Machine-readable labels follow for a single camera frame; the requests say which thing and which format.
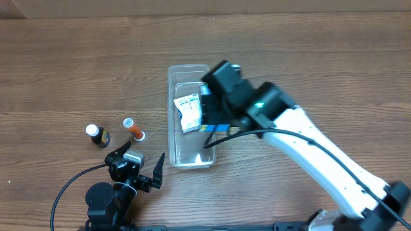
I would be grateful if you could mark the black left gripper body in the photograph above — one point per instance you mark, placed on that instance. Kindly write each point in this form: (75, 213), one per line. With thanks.
(138, 179)

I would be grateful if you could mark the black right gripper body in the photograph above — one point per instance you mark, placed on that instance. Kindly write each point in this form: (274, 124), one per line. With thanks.
(212, 113)

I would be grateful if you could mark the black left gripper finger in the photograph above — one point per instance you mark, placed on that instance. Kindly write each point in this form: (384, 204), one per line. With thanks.
(158, 173)
(112, 156)

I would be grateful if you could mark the blue yellow VapoDrops box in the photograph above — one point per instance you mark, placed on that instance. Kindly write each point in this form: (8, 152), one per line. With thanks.
(214, 128)

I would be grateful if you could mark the white medicine box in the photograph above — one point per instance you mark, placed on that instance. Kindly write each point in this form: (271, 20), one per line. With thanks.
(190, 112)

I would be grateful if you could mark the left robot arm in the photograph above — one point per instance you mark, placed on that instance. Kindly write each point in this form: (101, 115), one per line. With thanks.
(108, 204)

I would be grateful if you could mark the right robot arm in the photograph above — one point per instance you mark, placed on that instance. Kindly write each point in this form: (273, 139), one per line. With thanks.
(365, 201)

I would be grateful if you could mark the clear plastic container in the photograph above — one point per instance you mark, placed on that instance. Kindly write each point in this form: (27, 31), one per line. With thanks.
(186, 149)

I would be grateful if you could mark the orange tube white caps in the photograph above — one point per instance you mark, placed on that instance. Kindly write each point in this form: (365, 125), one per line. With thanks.
(136, 132)

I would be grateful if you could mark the dark bottle white cap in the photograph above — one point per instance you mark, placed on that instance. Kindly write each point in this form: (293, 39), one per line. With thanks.
(98, 135)

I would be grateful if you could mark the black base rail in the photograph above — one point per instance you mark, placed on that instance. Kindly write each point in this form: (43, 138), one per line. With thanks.
(277, 226)

